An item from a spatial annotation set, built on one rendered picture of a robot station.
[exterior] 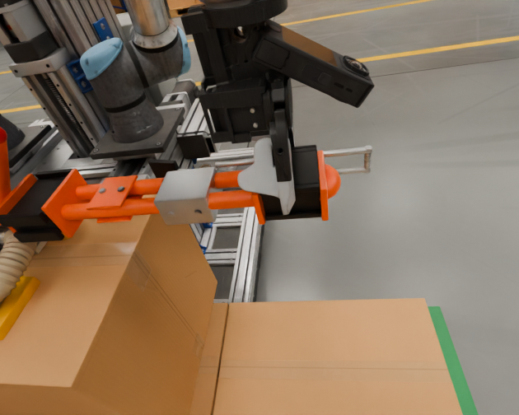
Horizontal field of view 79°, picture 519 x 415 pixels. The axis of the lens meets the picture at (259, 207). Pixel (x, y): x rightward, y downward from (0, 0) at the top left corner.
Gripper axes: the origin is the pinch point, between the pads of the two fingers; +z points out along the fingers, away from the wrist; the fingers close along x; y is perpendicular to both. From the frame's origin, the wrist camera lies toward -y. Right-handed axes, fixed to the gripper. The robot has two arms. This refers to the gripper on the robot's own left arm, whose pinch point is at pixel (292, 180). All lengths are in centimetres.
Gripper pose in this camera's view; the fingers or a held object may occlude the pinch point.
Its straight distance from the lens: 39.6
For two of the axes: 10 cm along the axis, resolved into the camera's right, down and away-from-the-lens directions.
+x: -0.8, 7.1, -7.0
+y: -9.8, 0.6, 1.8
